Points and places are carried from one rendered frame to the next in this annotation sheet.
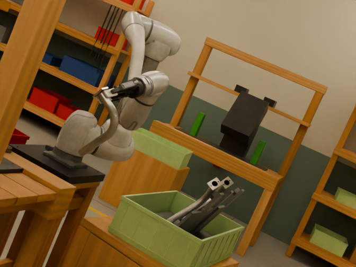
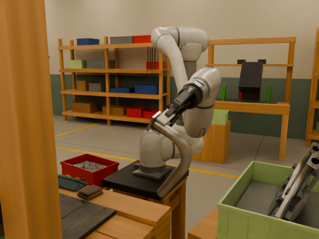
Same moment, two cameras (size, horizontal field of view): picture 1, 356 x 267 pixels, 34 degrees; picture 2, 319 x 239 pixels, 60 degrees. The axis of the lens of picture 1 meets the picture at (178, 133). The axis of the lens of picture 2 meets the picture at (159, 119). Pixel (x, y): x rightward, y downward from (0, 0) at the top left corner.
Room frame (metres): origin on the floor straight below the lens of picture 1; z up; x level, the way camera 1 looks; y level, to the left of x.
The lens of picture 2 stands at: (1.37, 0.18, 1.52)
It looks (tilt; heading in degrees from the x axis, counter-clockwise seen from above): 11 degrees down; 9
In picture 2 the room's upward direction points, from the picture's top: straight up
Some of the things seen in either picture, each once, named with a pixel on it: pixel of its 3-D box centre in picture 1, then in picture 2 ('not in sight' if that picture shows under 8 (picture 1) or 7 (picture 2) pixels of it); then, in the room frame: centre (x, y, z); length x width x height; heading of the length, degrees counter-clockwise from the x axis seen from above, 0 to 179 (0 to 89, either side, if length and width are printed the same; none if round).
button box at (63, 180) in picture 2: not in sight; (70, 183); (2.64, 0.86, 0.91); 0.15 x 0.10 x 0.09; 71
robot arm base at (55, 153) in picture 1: (64, 154); (149, 167); (2.93, 0.49, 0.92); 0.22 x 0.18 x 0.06; 72
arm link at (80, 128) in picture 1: (79, 132); (154, 145); (2.93, 0.47, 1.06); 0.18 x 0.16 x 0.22; 117
